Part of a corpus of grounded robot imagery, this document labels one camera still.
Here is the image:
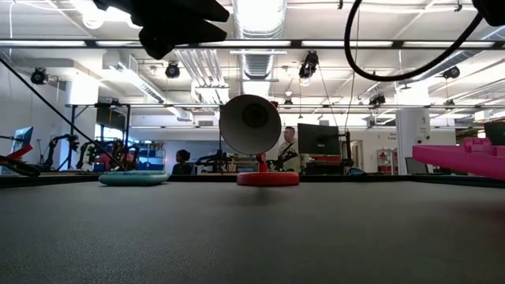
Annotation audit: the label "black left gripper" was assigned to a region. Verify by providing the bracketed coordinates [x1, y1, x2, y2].
[92, 0, 230, 60]

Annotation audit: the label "red desk lamp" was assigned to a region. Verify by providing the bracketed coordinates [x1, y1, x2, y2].
[219, 93, 301, 187]

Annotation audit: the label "pink translucent pencil case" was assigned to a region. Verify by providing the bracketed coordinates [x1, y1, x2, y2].
[412, 136, 505, 181]

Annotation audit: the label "blue storage shelf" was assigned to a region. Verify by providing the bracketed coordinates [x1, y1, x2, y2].
[129, 140, 166, 171]

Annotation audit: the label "person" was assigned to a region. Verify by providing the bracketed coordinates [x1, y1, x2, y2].
[170, 149, 195, 176]
[277, 125, 307, 174]

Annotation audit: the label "thin black diagonal strut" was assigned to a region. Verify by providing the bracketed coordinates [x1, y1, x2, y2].
[0, 57, 129, 171]

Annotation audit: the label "teal calculator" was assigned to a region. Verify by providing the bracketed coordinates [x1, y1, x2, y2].
[98, 170, 171, 188]

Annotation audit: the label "black monitor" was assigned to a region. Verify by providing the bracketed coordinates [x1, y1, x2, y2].
[297, 122, 342, 156]

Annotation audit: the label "blue lit monitor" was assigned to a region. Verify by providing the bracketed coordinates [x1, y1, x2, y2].
[10, 125, 35, 155]

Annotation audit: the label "black table mat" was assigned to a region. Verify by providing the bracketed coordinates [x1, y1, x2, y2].
[0, 181, 505, 284]

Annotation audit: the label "white shelf red bins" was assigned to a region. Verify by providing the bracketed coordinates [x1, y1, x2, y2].
[376, 148, 399, 176]

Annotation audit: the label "white column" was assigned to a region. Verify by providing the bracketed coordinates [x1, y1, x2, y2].
[395, 84, 432, 176]

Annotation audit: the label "silver air duct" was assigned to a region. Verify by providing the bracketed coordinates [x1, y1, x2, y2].
[231, 0, 288, 82]

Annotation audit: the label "black overhead frame bar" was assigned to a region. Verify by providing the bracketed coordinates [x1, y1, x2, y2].
[0, 38, 505, 50]

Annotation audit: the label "black background rig frame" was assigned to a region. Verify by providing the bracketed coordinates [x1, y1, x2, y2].
[65, 101, 133, 173]

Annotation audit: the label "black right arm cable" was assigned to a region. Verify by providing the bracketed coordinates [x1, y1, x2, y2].
[343, 0, 485, 83]

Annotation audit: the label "black aluminium table frame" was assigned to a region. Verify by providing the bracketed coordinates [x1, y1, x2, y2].
[0, 173, 505, 189]

